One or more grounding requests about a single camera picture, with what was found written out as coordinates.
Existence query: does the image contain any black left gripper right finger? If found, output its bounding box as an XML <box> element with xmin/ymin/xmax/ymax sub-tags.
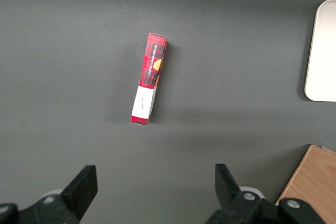
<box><xmin>204</xmin><ymin>163</ymin><xmax>326</xmax><ymax>224</ymax></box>

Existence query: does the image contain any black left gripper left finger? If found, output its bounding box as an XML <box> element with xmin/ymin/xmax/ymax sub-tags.
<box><xmin>0</xmin><ymin>165</ymin><xmax>98</xmax><ymax>224</ymax></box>

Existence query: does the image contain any wooden drawer cabinet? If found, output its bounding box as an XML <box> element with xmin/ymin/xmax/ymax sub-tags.
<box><xmin>275</xmin><ymin>144</ymin><xmax>336</xmax><ymax>224</ymax></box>

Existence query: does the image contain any red plaid cookie box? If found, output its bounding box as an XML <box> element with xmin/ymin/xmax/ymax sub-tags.
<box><xmin>129</xmin><ymin>33</ymin><xmax>168</xmax><ymax>126</ymax></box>

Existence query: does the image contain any beige plastic tray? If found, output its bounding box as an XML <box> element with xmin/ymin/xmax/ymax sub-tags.
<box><xmin>304</xmin><ymin>0</ymin><xmax>336</xmax><ymax>102</ymax></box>

